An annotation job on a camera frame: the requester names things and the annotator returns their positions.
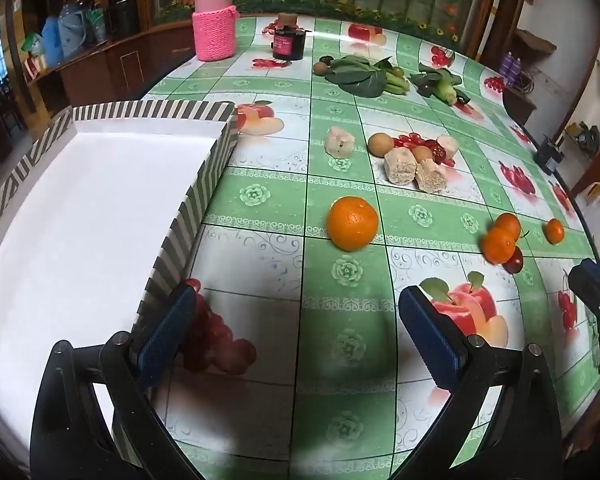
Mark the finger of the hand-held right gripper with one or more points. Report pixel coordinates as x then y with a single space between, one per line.
592 282

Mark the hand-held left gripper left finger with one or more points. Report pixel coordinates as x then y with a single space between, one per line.
167 332

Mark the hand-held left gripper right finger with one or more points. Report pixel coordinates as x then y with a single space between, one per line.
430 340

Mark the dark red plum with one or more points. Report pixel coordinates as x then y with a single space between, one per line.
515 261

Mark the small orange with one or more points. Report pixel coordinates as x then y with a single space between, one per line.
510 224
497 246
554 230

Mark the large orange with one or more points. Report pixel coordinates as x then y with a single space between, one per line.
353 223

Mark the striped white tray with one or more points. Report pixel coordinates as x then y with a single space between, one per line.
80 210

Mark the brown round fruit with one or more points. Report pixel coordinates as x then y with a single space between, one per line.
421 153
380 144

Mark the black device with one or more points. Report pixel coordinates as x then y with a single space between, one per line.
550 154

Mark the fruit print green tablecloth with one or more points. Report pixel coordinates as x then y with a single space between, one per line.
280 195

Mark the purple bottles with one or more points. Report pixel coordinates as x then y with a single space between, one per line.
511 67

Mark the corn cob piece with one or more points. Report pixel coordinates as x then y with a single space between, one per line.
447 93

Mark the leafy green vegetable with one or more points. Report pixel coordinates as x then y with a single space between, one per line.
360 77
432 77

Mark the wooden cabinet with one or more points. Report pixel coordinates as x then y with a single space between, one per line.
145 60

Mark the small brown kiwi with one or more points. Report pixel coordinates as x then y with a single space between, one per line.
320 68

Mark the red white packet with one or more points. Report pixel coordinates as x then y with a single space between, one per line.
35 67

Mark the small dark round fruit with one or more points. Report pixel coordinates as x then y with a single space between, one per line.
329 60

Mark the pink knit sleeve bottle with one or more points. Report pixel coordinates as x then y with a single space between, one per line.
214 30

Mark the black jar with magenta label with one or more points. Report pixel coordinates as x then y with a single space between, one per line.
287 45

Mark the blue thermos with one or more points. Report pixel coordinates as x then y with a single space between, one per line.
51 42

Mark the clear plastic cup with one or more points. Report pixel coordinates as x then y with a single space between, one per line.
99 25

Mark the grey thermos jug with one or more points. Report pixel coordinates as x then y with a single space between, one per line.
75 30

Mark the green packet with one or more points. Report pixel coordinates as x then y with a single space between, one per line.
32 42

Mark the black kettle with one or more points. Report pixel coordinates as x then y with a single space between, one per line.
124 15

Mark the brown cork stopper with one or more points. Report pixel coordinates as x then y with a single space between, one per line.
288 20

